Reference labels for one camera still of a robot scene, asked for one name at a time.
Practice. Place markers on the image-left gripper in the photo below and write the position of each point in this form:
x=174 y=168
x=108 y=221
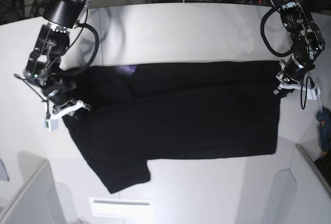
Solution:
x=60 y=101

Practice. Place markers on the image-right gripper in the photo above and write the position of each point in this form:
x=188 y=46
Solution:
x=291 y=76

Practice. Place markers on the black T-shirt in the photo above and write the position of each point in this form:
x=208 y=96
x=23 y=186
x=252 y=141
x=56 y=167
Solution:
x=173 y=111

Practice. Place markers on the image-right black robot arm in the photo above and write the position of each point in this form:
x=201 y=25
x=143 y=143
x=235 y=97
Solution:
x=307 y=40

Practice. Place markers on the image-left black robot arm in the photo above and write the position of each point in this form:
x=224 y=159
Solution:
x=43 y=66

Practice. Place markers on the blue glue gun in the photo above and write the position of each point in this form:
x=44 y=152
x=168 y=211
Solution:
x=323 y=117

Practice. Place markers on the black keyboard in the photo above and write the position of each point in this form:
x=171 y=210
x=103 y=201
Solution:
x=324 y=165

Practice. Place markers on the white partition panel left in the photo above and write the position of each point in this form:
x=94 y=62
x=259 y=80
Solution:
x=36 y=201

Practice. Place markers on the white partition panel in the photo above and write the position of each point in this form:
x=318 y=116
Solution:
x=299 y=194
x=36 y=201

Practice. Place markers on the white partition panel right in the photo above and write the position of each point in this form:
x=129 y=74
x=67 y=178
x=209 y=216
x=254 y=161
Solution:
x=299 y=194

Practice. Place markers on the image-right white wrist camera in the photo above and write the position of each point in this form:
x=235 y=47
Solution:
x=313 y=93

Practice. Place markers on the image-left white wrist camera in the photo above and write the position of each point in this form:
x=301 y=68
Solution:
x=49 y=124

